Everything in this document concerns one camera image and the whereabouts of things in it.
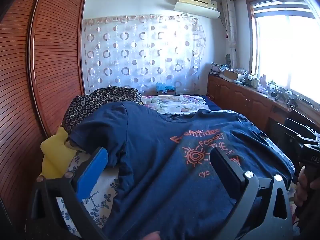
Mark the pile of papers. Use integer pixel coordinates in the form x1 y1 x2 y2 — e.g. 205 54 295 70
210 64 227 76

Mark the person's left hand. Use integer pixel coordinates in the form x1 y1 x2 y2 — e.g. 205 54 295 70
139 231 161 240

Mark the white air deflector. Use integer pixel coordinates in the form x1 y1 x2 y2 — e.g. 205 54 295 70
174 2 221 19

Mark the pink floral bedsheet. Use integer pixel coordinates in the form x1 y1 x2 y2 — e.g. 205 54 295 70
141 95 209 115

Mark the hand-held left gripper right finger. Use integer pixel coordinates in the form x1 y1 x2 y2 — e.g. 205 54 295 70
211 146 293 240

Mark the yellow cloth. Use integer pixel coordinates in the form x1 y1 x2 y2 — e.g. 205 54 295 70
40 126 75 180

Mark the cardboard box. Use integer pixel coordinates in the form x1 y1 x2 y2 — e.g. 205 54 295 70
223 69 247 82

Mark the sheer circle-patterned curtain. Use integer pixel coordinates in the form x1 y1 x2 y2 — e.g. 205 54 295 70
81 15 208 97

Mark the blue floral white blanket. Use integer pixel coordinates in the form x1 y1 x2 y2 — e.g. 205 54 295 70
54 136 295 240

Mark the black device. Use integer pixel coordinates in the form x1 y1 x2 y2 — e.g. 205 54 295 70
286 94 302 108
271 86 288 100

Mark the wooden cabinet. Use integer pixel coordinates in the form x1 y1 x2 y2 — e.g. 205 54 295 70
207 74 320 140

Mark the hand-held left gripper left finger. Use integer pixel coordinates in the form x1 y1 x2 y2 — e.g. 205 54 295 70
26 147 109 240

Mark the white patterned window curtain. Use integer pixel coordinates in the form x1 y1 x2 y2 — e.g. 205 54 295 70
221 0 239 69

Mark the navy blue printed t-shirt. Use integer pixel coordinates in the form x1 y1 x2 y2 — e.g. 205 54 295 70
69 102 293 240

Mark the black circle-patterned cloth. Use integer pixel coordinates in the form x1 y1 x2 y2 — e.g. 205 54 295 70
62 86 143 133

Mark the person's right hand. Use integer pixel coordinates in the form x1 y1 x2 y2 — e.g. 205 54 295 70
294 166 313 207

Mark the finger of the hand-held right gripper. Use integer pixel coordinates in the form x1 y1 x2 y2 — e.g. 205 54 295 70
285 118 320 138

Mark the teal cloth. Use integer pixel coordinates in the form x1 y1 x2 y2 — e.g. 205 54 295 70
156 82 177 95

